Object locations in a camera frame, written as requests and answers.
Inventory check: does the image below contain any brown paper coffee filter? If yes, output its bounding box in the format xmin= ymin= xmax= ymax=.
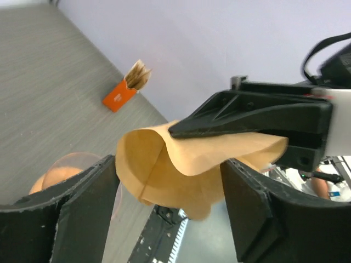
xmin=115 ymin=123 xmax=288 ymax=221

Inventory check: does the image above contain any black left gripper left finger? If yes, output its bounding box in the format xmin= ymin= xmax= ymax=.
xmin=1 ymin=155 xmax=120 ymax=263

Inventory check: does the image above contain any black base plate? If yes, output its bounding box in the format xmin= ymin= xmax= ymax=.
xmin=128 ymin=205 xmax=189 ymax=263

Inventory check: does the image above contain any orange coffee filter box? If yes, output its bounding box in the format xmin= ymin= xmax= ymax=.
xmin=102 ymin=79 xmax=138 ymax=112

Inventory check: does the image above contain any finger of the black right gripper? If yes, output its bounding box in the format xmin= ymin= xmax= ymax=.
xmin=271 ymin=131 xmax=328 ymax=172
xmin=168 ymin=90 xmax=333 ymax=139

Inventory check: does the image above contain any brown filter stack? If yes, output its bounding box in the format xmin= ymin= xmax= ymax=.
xmin=124 ymin=60 xmax=152 ymax=91

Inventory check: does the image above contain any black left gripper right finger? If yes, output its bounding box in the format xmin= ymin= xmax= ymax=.
xmin=220 ymin=159 xmax=350 ymax=262

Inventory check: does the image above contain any pink glass dripper cone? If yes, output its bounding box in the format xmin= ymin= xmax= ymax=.
xmin=41 ymin=152 xmax=123 ymax=220

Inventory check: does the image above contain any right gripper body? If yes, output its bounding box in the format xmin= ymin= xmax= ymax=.
xmin=230 ymin=76 xmax=350 ymax=156

